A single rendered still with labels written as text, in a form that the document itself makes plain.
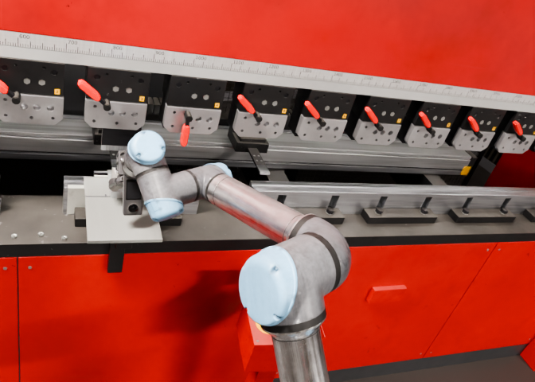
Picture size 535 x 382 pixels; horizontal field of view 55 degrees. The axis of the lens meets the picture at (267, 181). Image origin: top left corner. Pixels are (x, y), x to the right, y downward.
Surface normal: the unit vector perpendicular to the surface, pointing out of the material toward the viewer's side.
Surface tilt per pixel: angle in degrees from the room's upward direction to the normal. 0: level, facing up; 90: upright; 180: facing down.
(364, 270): 90
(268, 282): 85
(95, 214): 0
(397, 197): 90
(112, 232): 0
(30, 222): 0
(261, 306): 84
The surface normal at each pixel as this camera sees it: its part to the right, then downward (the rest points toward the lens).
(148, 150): 0.39, -0.24
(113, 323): 0.30, 0.59
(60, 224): 0.25, -0.81
